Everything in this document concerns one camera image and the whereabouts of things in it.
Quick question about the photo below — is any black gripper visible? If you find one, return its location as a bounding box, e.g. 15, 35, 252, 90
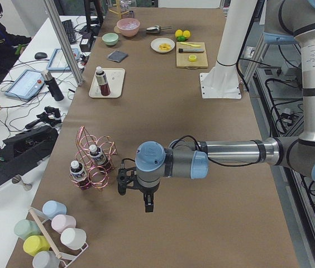
137, 183, 158, 213

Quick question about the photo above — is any white round plate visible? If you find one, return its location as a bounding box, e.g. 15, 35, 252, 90
150, 37, 175, 53

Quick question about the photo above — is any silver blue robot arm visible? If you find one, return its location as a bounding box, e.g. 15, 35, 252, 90
134, 1, 315, 212

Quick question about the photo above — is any cream rabbit tray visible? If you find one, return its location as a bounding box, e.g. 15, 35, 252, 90
88, 68, 126, 98

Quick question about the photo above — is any dark drink bottle on tray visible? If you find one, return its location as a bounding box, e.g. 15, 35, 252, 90
96, 66, 111, 97

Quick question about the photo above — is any bottle in rack rear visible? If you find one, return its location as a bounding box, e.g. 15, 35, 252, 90
89, 144, 110, 170

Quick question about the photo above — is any bottle in rack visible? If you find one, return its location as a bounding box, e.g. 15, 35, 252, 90
70, 160, 91, 190
89, 144, 110, 170

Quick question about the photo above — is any bottle in rack front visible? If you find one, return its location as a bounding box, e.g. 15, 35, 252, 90
70, 160, 91, 190

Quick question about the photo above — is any white cup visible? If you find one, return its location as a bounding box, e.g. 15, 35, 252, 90
60, 228, 87, 250

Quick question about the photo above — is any pink cup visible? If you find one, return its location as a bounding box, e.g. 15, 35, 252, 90
51, 214, 77, 234

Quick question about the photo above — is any blue cup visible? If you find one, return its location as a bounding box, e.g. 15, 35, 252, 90
42, 200, 67, 219

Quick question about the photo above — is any grey cup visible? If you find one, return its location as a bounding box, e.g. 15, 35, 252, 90
32, 251, 60, 268

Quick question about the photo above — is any yellow cup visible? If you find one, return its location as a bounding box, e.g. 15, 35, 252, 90
23, 235, 50, 257

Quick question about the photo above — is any green cup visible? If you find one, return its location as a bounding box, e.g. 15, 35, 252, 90
14, 219, 41, 240

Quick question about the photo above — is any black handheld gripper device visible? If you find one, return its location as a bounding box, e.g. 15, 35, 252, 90
25, 106, 62, 130

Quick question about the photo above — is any black thermos bottle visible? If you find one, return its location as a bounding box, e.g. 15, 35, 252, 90
41, 69, 64, 102

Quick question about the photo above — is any grey folded cloth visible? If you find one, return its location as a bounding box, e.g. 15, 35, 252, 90
107, 50, 128, 63

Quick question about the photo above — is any half lemon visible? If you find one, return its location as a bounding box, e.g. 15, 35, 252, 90
188, 55, 197, 62

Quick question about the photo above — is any wooden cutting board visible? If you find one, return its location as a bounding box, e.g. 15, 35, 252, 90
176, 42, 208, 69

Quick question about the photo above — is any black equipment case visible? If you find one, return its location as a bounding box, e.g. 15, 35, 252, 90
0, 126, 58, 186

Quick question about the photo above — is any yellow plastic knife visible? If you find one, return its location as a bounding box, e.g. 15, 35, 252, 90
180, 42, 202, 47

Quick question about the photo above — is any far teach pendant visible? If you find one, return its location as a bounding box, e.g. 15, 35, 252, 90
46, 48, 70, 72

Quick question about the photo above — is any teach pendant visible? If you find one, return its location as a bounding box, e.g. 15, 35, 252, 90
46, 48, 70, 72
4, 69, 44, 101

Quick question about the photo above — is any green lime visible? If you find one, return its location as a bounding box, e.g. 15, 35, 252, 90
176, 36, 186, 42

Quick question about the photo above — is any green bowl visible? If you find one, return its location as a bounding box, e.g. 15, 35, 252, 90
102, 32, 119, 46

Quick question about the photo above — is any near teach pendant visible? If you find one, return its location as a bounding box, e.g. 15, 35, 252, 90
4, 69, 44, 101

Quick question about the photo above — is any yellow lemon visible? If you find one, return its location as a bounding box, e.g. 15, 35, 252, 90
175, 29, 183, 38
183, 30, 191, 39

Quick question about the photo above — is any metal scoop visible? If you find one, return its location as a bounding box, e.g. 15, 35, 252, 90
145, 25, 172, 34

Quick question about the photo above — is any pink bowl with ice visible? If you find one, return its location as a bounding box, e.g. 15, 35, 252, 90
116, 18, 140, 37

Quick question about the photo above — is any black computer mouse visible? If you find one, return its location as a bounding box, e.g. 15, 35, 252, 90
34, 52, 47, 60

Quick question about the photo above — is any wooden glass tree stand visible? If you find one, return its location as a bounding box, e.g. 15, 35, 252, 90
108, 0, 131, 19

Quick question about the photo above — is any black keyboard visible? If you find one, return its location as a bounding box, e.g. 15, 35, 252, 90
61, 20, 76, 44

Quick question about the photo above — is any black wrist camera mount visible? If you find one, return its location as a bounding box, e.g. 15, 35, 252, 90
117, 158, 139, 195

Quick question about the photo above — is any copper wire bottle rack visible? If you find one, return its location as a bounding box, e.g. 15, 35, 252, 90
70, 126, 117, 191

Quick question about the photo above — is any white cup rack wooden handle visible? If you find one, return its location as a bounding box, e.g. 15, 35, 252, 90
28, 207, 89, 267

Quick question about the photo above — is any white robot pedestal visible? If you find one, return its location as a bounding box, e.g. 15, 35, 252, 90
200, 0, 257, 99

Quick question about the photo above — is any aluminium frame post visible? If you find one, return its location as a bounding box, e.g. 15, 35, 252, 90
43, 0, 83, 86

